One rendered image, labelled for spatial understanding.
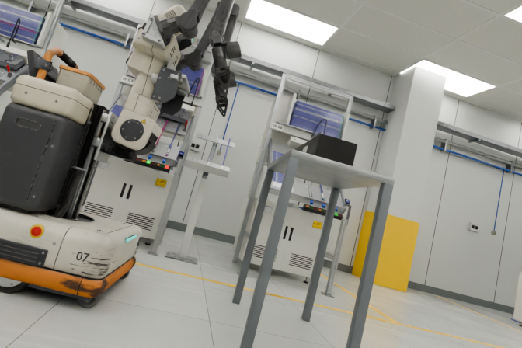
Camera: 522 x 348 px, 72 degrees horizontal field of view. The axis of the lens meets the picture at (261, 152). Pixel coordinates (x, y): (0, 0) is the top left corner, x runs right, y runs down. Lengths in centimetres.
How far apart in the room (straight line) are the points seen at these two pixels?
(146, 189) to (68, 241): 170
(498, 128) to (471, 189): 114
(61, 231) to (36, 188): 20
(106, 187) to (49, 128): 165
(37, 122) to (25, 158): 15
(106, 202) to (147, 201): 33
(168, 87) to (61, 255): 81
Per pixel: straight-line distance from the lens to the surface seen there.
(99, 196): 326
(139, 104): 175
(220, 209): 486
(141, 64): 184
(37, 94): 171
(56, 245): 158
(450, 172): 624
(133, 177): 321
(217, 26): 169
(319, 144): 156
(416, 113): 538
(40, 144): 166
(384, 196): 157
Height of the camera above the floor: 53
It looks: 9 degrees up
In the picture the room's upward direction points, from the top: 15 degrees clockwise
